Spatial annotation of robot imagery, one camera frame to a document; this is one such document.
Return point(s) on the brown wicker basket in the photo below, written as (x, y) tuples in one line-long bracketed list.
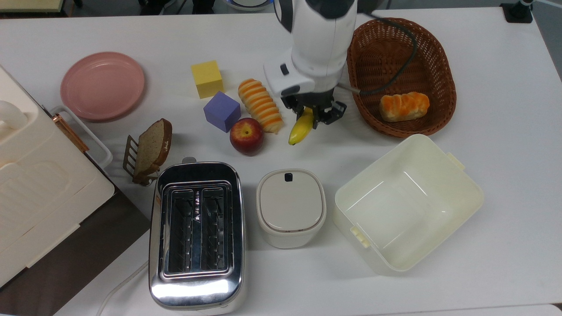
[(434, 66)]

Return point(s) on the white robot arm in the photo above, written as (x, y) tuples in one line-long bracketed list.
[(322, 39)]

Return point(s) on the dark robot gripper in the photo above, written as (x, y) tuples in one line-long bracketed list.
[(309, 96)]

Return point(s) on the pink plate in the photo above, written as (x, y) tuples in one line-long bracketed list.
[(102, 85)]

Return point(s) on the chrome two-slot toaster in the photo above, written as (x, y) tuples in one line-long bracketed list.
[(196, 237)]

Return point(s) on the large cream appliance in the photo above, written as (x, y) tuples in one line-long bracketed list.
[(39, 184)]

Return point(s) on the red apple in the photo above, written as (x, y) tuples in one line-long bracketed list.
[(246, 136)]

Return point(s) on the long orange striped bread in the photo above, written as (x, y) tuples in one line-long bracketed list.
[(261, 105)]

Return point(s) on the brown bread slice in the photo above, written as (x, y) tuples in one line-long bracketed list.
[(151, 149)]

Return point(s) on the cream canister with lid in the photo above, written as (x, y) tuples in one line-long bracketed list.
[(290, 206)]

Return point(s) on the purple cube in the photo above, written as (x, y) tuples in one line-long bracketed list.
[(221, 112)]

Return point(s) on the bronze toast rack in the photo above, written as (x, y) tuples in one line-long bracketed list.
[(129, 156)]

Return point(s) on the pale yellow background table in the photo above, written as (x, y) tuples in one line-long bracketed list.
[(30, 4)]

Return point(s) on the cream plastic open container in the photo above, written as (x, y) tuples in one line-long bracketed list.
[(408, 206)]

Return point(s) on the yellow banana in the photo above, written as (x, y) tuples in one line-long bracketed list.
[(300, 129)]

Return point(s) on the black camera stand base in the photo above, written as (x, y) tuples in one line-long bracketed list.
[(517, 11)]

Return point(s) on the short orange striped bread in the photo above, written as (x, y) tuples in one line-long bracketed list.
[(404, 106)]

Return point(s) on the yellow cube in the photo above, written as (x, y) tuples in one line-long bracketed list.
[(207, 79)]

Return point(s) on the white and blue round base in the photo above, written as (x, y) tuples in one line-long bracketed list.
[(250, 4)]

